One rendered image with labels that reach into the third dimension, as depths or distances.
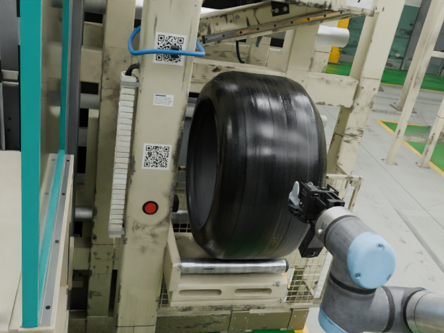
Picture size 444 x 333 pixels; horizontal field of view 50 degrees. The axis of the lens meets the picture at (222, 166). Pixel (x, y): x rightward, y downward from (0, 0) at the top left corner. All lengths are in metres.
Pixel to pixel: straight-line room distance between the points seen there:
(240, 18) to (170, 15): 0.49
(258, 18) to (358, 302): 1.03
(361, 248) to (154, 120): 0.63
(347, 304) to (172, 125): 0.63
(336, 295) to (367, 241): 0.12
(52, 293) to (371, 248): 0.53
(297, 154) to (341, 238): 0.36
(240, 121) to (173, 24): 0.29
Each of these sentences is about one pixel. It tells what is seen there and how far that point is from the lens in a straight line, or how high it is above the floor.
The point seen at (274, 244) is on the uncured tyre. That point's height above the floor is 1.06.
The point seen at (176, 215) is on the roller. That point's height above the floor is 0.91.
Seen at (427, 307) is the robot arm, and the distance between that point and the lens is 0.94.
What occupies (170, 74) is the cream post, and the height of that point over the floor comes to 1.45.
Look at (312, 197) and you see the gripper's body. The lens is 1.05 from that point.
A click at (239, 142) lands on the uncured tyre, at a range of 1.17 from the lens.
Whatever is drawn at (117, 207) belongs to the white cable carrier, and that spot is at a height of 1.05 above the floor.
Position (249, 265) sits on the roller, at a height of 0.91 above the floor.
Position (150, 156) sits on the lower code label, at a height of 1.22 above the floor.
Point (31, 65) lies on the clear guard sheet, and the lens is 0.51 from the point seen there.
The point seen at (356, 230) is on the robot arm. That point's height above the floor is 1.32.
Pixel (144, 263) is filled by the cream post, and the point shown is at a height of 0.87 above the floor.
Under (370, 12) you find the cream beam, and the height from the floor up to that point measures 1.65.
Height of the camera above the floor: 1.74
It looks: 24 degrees down
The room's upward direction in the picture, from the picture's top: 10 degrees clockwise
